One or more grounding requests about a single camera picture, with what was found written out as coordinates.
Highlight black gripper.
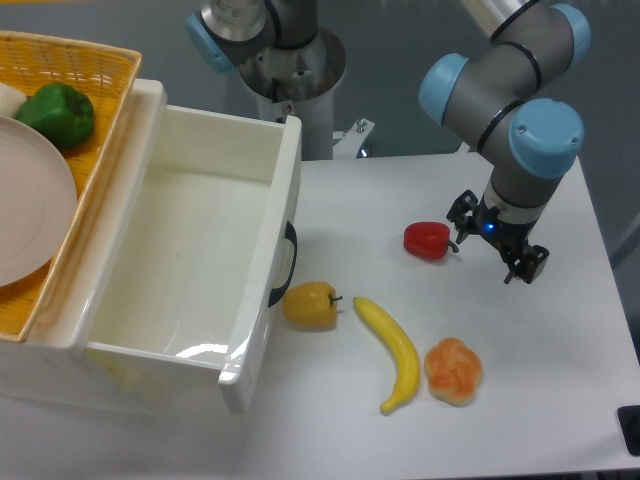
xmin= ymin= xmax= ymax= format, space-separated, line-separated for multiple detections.
xmin=446 ymin=190 xmax=549 ymax=284

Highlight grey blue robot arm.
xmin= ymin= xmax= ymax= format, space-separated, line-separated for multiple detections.
xmin=186 ymin=1 xmax=591 ymax=283

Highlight pink round plate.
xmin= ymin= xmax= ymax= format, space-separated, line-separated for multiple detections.
xmin=1 ymin=117 xmax=77 ymax=286

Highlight red bell pepper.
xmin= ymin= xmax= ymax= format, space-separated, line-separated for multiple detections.
xmin=403 ymin=222 xmax=459 ymax=261

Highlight yellow banana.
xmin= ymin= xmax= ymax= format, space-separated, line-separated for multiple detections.
xmin=353 ymin=297 xmax=420 ymax=415

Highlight yellow bell pepper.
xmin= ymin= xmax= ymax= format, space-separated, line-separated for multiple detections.
xmin=282 ymin=281 xmax=342 ymax=330

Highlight black object at table edge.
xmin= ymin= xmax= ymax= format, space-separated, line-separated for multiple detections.
xmin=617 ymin=405 xmax=640 ymax=457

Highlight white open drawer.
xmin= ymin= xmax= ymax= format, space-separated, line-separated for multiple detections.
xmin=89 ymin=106 xmax=302 ymax=413

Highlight green bell pepper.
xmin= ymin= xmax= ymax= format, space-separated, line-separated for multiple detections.
xmin=15 ymin=83 xmax=95 ymax=150

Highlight yellow woven basket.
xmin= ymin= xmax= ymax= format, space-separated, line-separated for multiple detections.
xmin=1 ymin=30 xmax=142 ymax=343

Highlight white drawer cabinet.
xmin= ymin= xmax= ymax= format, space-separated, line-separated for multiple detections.
xmin=1 ymin=79 xmax=167 ymax=413

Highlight white vegetable in basket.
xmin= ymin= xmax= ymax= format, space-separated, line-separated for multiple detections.
xmin=0 ymin=83 xmax=27 ymax=118

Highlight metal bracket with bolts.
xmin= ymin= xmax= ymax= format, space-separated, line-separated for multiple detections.
xmin=333 ymin=118 xmax=376 ymax=160

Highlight black drawer handle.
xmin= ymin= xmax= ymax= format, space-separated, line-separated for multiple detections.
xmin=268 ymin=221 xmax=299 ymax=307

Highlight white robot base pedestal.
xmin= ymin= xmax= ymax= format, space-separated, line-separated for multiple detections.
xmin=239 ymin=26 xmax=346 ymax=160

